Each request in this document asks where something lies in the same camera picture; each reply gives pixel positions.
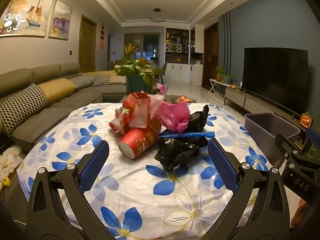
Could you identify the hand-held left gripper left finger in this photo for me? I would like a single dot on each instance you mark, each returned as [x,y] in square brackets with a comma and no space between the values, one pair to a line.
[95,165]

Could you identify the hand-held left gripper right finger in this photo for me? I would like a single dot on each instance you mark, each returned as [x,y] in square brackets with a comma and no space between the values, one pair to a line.
[222,167]

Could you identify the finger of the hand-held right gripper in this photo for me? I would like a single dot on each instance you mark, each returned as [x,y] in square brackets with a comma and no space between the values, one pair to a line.
[312,133]
[285,146]

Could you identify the grey plastic bin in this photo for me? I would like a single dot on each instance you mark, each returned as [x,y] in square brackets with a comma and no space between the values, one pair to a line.
[270,125]

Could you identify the blue twisted stick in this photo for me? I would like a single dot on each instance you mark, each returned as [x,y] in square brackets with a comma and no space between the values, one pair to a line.
[190,135]

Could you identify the white red plastic bag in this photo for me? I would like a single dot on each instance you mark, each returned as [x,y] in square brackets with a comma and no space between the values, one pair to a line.
[117,123]

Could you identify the black plastic bag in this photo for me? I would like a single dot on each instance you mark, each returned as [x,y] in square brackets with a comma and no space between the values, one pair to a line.
[197,120]
[175,152]

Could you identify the red paper cup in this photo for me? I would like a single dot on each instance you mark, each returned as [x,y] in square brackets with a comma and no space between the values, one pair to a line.
[140,140]

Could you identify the translucent pink plastic bag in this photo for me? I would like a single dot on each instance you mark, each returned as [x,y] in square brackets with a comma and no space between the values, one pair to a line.
[141,115]

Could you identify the red printed plastic bag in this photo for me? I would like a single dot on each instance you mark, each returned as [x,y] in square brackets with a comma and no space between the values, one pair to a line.
[128,102]

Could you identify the bright pink plastic bag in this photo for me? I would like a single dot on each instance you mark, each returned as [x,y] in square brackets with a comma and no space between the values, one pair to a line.
[172,115]

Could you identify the person's right hand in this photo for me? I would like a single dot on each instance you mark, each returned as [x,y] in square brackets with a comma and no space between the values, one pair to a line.
[301,212]

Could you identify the blue floral blanket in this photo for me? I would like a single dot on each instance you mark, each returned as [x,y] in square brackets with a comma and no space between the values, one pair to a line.
[140,187]

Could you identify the grey television cabinet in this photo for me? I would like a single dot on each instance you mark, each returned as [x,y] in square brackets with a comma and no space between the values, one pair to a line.
[240,100]

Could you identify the black television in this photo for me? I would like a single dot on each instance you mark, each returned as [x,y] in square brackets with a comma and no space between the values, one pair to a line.
[275,77]

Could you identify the grey sofa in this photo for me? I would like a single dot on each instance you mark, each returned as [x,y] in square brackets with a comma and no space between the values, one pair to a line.
[75,100]

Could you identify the plate of oranges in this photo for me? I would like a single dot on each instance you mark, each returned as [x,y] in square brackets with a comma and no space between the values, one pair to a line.
[185,99]

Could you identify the crumpled floral cloth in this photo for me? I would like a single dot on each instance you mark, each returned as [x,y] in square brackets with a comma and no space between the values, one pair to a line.
[8,160]

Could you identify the white side table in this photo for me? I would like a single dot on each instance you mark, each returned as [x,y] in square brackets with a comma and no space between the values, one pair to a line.
[215,81]

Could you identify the potted plant in grey pot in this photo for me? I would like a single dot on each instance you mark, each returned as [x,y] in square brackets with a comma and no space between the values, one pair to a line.
[228,79]

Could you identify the pale yellow cushion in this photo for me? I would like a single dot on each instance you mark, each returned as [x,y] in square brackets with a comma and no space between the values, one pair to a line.
[118,79]

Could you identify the small yellow toy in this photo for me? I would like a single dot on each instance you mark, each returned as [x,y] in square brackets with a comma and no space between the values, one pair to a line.
[6,182]

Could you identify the potted plant in orange pot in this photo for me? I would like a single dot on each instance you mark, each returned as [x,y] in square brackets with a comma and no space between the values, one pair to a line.
[219,76]

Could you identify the yellow sofa throw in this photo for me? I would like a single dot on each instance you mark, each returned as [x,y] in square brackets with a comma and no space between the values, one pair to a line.
[100,73]

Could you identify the large houndstooth cushion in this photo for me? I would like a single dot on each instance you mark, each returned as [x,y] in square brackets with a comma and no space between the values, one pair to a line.
[22,107]

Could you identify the potted pothos in green planter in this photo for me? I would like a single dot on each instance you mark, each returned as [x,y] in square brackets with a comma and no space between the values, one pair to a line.
[138,82]

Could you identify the pink gift bag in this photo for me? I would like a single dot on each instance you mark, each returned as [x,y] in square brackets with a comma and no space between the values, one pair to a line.
[163,89]

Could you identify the white cabinet with wine rack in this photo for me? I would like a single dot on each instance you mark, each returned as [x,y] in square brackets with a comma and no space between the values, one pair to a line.
[180,72]

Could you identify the dark wooden door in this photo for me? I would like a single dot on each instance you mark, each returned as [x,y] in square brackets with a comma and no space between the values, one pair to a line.
[211,55]

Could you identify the grey dining chair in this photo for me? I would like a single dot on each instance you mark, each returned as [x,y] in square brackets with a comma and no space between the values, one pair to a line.
[161,68]

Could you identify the light wooden door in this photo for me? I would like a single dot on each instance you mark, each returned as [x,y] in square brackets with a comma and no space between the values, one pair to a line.
[87,45]

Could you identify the yellow flower bouquet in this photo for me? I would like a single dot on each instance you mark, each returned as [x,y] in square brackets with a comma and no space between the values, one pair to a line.
[130,49]

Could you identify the glass balcony door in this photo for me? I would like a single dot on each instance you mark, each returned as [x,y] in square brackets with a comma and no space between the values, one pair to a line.
[150,47]

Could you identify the purple painting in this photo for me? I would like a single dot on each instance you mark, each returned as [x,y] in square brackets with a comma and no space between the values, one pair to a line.
[60,20]

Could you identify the sailboat painting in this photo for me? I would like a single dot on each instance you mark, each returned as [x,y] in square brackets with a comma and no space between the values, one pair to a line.
[30,12]

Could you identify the red wall hanging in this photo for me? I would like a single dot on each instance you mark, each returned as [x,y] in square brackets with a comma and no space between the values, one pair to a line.
[102,36]

